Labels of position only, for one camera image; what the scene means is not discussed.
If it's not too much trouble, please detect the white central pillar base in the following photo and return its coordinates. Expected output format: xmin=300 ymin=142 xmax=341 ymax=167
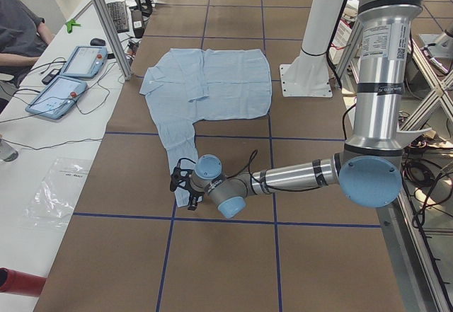
xmin=280 ymin=0 xmax=347 ymax=98

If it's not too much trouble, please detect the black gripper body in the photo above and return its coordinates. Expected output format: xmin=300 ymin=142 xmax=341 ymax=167
xmin=189 ymin=188 xmax=204 ymax=202

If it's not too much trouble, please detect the black computer mouse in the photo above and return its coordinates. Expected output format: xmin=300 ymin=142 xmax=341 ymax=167
xmin=90 ymin=38 xmax=106 ymax=47

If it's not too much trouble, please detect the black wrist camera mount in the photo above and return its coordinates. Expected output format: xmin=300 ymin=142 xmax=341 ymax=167
xmin=169 ymin=157 xmax=195 ymax=193

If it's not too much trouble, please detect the red cylinder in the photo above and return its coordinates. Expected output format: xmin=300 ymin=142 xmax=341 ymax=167
xmin=1 ymin=267 xmax=47 ymax=297

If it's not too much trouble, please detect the blue teach pendant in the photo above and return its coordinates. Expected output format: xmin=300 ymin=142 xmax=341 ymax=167
xmin=25 ymin=76 xmax=88 ymax=120
xmin=60 ymin=46 xmax=108 ymax=79

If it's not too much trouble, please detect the upper blue teach pendant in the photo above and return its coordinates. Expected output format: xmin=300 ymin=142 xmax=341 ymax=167
xmin=60 ymin=46 xmax=108 ymax=79

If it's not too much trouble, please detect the lower blue teach pendant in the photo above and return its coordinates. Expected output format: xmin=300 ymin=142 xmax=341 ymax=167
xmin=25 ymin=76 xmax=88 ymax=120

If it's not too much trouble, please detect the black smartphone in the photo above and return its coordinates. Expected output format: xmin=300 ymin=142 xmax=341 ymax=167
xmin=41 ymin=69 xmax=60 ymax=85

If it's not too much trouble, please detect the seated person grey shirt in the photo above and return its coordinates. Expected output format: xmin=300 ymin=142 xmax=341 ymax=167
xmin=1 ymin=0 xmax=55 ymax=86

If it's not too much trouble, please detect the black power adapter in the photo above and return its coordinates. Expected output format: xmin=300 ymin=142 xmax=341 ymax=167
xmin=131 ymin=10 xmax=145 ymax=38

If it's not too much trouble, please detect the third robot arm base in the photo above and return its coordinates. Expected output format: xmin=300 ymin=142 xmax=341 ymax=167
xmin=419 ymin=23 xmax=452 ymax=75

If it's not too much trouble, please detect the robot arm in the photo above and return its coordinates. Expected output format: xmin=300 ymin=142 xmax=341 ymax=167
xmin=185 ymin=0 xmax=423 ymax=218

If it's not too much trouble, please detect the black keyboard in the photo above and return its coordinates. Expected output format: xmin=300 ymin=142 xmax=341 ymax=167
xmin=106 ymin=1 xmax=130 ymax=33

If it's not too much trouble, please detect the aluminium frame post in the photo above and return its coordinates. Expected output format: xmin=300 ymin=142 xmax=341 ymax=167
xmin=92 ymin=0 xmax=132 ymax=81

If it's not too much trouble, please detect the green plastic clamp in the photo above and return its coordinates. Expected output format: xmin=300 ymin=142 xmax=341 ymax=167
xmin=65 ymin=18 xmax=81 ymax=33

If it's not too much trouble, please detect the light blue button shirt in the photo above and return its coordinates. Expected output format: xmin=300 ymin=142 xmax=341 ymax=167
xmin=139 ymin=47 xmax=273 ymax=208

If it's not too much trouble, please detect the clear plastic bag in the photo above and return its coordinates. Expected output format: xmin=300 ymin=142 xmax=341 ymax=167
xmin=19 ymin=158 xmax=93 ymax=231

